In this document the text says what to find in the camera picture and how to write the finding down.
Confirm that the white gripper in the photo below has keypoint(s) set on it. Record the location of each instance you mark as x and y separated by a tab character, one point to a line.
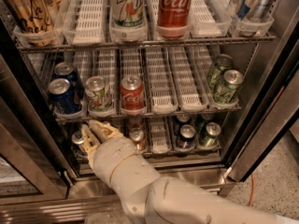
112	154

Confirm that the blue pepsi can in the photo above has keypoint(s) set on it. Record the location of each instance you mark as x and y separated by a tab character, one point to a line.
69	71
62	94

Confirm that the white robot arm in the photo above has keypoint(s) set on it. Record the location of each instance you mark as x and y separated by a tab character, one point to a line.
147	197

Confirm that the silver can bottom shelf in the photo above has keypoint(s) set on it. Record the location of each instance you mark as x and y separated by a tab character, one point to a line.
77	140

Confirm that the white 7up can middle shelf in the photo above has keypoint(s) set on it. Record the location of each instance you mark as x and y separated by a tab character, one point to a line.
98	92

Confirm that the white 7up can shelf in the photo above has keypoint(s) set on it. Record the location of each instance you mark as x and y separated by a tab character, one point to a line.
127	13
98	92

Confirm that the copper can bottom shelf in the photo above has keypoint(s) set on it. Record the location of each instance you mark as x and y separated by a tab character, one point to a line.
137	135

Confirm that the red coca-cola can middle shelf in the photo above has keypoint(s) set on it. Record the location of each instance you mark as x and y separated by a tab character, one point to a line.
132	93

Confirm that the red coca-cola can shelf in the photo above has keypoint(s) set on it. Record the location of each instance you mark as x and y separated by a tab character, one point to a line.
173	18
132	93

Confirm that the glass fridge door left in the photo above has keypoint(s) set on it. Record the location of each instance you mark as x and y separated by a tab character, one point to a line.
31	140

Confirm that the blue can bottom shelf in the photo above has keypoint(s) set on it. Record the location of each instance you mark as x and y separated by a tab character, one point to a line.
185	138

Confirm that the green can bottom shelf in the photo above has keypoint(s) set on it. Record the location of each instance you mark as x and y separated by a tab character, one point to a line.
209	134

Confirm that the green can shelf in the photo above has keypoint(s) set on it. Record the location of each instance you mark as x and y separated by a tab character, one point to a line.
209	134
222	63
227	88

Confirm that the white 7up can top shelf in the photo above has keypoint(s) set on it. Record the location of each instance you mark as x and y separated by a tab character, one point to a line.
127	13

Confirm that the front green can middle shelf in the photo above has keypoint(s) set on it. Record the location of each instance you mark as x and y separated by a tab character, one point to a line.
227	88

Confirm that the red coca-cola can top shelf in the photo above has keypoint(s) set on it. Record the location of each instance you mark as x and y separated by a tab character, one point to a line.
173	18

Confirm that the rear green can middle shelf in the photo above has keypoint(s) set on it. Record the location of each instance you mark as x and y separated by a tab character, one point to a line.
222	63

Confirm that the gold la croix can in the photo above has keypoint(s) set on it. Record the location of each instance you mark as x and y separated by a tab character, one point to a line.
34	20

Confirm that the steel fridge door right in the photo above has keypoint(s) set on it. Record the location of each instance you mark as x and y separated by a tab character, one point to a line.
269	98

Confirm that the silver blue can top shelf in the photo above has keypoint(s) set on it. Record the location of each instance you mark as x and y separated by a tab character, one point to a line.
249	10

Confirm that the middle wire shelf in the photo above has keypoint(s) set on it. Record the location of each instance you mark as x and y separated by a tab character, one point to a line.
84	114

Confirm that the wire shelf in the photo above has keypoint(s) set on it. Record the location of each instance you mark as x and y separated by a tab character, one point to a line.
84	114
226	40

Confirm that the top wire shelf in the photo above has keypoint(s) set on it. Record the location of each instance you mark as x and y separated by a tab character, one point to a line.
226	40

